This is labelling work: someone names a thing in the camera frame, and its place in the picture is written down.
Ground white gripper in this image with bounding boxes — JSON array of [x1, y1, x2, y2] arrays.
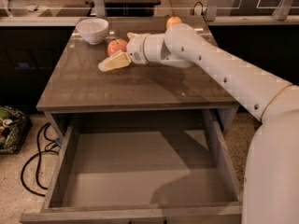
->
[[98, 32, 149, 72]]

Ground red apple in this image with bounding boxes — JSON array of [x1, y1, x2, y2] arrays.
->
[[107, 38, 127, 56]]

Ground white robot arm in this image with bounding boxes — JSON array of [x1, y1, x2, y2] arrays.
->
[[98, 23, 299, 224]]

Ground grey cabinet with glossy top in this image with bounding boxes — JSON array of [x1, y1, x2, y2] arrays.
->
[[36, 31, 238, 137]]

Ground open grey top drawer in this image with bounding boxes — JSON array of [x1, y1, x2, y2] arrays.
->
[[19, 109, 244, 224]]

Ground white ceramic bowl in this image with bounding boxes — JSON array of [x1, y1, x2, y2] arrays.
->
[[76, 18, 108, 45]]

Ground black desk behind glass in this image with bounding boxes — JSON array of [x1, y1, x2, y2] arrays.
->
[[92, 0, 161, 17]]

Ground orange fruit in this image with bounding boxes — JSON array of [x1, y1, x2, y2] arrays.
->
[[165, 16, 182, 28]]

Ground patterned green bag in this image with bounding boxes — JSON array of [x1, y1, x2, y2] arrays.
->
[[0, 106, 31, 154]]

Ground black cable at window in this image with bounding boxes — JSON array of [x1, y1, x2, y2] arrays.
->
[[190, 1, 206, 17]]

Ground black floor cable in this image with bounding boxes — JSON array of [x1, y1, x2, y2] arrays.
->
[[20, 122, 61, 198]]

